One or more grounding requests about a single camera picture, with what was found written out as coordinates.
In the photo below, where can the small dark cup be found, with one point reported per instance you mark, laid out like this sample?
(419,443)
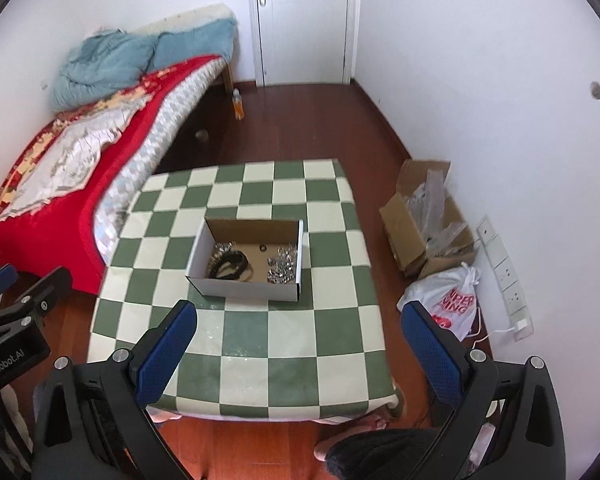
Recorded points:
(202,135)

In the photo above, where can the blue quilt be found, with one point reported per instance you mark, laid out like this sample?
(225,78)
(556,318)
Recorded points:
(105,70)

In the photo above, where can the orange drink bottle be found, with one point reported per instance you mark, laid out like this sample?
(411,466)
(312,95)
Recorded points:
(238,107)

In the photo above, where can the green checkered table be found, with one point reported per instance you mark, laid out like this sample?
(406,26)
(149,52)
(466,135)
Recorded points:
(280,335)

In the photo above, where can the wooden bed frame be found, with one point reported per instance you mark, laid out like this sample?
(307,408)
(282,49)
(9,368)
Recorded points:
(228,80)

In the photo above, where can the grey patterned mattress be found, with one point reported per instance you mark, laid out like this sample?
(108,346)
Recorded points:
(150,160)

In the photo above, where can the brown cardboard box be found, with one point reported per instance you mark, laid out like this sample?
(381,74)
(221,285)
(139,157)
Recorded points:
(405,235)

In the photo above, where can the white power strip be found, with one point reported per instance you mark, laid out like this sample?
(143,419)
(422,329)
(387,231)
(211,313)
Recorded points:
(505,270)

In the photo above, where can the white plastic bag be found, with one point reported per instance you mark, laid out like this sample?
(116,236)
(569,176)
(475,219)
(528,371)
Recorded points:
(445,295)

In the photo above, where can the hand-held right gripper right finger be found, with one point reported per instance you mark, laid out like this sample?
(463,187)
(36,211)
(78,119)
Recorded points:
(430,350)

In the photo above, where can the white door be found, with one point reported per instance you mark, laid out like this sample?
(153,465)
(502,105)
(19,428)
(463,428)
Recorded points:
(305,20)

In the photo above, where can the blue pillow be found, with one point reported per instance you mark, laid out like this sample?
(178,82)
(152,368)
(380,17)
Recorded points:
(195,42)

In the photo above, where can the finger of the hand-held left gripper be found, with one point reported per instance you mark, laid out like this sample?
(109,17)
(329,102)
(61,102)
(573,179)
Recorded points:
(42,300)
(4,277)

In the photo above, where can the white charger plug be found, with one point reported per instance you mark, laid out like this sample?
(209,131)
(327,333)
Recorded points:
(522,328)

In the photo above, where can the bed with red blanket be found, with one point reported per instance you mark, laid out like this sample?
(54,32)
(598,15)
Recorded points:
(80,180)

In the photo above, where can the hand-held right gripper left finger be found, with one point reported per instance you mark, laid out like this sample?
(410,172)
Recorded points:
(165,345)

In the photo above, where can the black fitness band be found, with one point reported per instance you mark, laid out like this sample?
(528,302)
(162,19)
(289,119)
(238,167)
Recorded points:
(230,262)

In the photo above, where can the white cardboard box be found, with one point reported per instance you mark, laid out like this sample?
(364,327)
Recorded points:
(245,290)

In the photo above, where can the clear plastic packaging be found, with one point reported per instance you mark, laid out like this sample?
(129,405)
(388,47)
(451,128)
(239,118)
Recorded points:
(435,205)

